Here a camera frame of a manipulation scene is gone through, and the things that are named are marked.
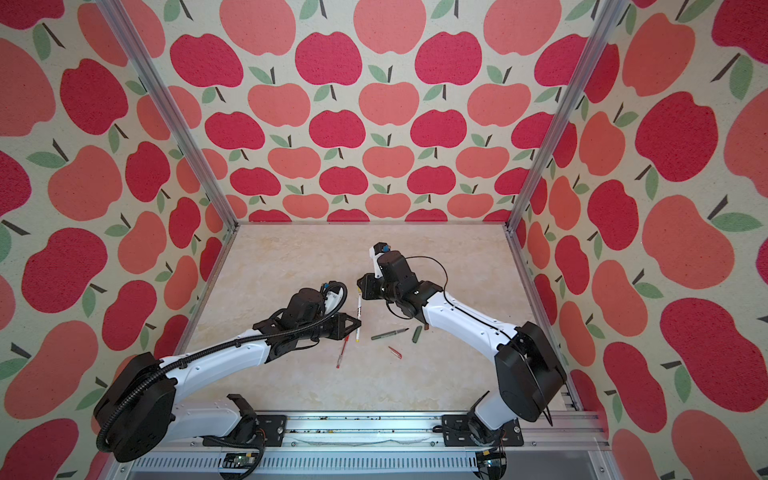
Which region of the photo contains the red gel pen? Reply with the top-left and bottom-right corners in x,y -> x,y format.
336,335 -> 350,369

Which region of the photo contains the clear red pen cap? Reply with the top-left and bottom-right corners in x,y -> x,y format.
388,346 -> 403,360

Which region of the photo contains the aluminium frame post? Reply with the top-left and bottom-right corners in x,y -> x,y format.
96,0 -> 239,233
504,0 -> 629,238

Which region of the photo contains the green pen cap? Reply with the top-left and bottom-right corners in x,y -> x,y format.
411,326 -> 423,344

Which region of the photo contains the white pen yellow end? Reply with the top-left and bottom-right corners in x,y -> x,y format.
355,289 -> 362,343

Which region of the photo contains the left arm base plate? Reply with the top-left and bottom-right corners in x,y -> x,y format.
203,415 -> 287,449

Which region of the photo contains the left aluminium frame post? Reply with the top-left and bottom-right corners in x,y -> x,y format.
96,0 -> 239,233

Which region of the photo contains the green pen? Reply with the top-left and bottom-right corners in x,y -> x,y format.
371,327 -> 409,341

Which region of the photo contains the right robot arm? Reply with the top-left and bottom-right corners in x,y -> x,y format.
357,242 -> 567,446

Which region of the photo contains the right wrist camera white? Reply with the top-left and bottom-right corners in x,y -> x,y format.
369,242 -> 391,279

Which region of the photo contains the aluminium front rail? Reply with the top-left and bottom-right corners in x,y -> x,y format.
99,411 -> 621,479

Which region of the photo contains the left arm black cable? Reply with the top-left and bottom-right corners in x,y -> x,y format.
95,281 -> 349,454

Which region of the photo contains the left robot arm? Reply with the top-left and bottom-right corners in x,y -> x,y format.
93,281 -> 361,462

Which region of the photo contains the right aluminium frame post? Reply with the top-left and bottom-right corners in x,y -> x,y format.
504,0 -> 629,238

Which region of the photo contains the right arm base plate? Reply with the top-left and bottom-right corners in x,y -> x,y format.
432,414 -> 524,448

